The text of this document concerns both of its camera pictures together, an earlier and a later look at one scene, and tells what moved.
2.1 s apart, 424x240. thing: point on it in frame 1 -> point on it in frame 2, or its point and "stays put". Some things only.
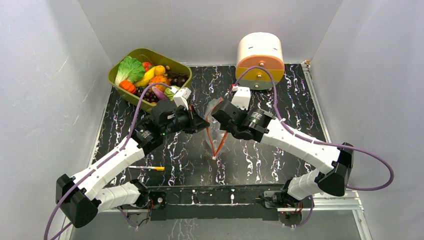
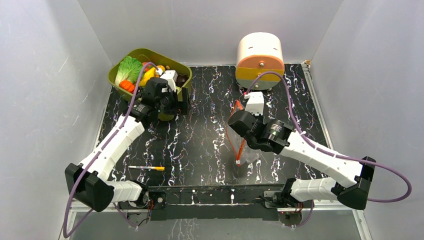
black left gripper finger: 196,124 -> 184,100
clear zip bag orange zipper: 214,134 -> 242,152
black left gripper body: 181,121 -> 171,104
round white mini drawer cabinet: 262,49 stays put
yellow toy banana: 148,76 stays put
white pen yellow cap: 148,167 stays put
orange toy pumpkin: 128,85 stays put
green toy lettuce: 130,69 stays put
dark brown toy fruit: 178,81 stays put
